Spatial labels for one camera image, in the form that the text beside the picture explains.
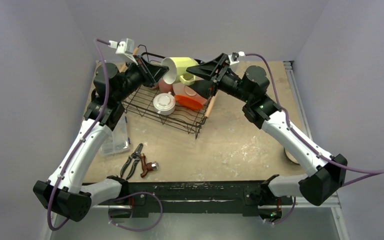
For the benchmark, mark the dark ceramic bowl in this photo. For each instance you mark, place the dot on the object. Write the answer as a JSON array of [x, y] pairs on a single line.
[[290, 157]]

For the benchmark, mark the white enamel mug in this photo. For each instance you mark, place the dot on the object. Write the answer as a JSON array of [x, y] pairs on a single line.
[[164, 103]]

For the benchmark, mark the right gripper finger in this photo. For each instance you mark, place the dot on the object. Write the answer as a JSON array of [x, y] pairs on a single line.
[[215, 70], [204, 88]]

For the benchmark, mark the black base frame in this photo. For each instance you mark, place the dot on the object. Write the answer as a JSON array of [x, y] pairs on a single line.
[[246, 198]]

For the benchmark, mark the pink rimmed large plate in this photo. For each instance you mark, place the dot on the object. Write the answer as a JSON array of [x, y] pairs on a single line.
[[184, 90]]

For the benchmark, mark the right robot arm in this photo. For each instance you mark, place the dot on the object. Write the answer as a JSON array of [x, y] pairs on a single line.
[[324, 173]]

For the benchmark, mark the green mug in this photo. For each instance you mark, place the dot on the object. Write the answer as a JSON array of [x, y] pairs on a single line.
[[177, 70]]

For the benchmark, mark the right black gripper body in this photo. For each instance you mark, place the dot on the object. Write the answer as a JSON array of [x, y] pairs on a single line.
[[221, 68]]

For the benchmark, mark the pink mug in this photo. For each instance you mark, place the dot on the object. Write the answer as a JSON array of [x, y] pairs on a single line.
[[165, 87]]

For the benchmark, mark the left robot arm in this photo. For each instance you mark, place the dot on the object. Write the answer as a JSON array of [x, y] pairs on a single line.
[[63, 192]]

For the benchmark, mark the black wire dish rack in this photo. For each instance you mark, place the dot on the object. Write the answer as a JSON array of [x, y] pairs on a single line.
[[184, 119]]

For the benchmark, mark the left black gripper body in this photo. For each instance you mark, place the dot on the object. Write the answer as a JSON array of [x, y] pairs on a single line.
[[138, 75]]

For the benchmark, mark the black pliers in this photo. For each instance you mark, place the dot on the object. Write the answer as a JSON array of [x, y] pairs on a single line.
[[132, 160]]

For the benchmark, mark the orange plate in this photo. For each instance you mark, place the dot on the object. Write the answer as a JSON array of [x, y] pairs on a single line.
[[188, 102]]

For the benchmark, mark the brown handled tool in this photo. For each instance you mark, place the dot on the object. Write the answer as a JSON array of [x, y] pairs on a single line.
[[147, 166]]

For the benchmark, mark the clear plastic screw box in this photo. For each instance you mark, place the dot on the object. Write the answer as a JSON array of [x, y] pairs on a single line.
[[118, 142]]

